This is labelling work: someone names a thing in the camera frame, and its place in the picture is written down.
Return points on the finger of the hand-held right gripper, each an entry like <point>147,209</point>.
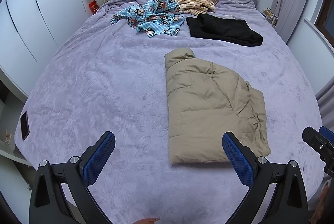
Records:
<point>315,142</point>
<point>327,131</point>

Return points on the blue monkey print garment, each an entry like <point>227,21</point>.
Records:
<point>151,15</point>

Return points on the pile of small boxes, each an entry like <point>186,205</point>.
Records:
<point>270,16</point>

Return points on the person's right hand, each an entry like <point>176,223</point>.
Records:
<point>322,200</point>

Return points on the small red box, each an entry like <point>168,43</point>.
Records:
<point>94,7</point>

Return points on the brown framed window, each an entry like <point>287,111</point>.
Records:
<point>326,15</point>

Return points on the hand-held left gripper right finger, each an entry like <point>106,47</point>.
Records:
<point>238,158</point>

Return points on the dark smartphone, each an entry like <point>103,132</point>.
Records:
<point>24,125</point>

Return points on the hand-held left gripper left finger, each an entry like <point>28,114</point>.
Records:
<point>100,153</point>

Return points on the purple bed blanket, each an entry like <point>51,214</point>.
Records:
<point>91,83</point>

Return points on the white shelf unit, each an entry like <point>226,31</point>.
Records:
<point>10,161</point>

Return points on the beige puffer jacket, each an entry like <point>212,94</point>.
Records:
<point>203,109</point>

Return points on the black folded garment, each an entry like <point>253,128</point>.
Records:
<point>221,29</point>

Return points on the white wardrobe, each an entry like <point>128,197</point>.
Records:
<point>39,5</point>

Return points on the person's left hand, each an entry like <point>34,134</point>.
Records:
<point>147,221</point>

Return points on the small beige object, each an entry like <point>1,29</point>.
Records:
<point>8,136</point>

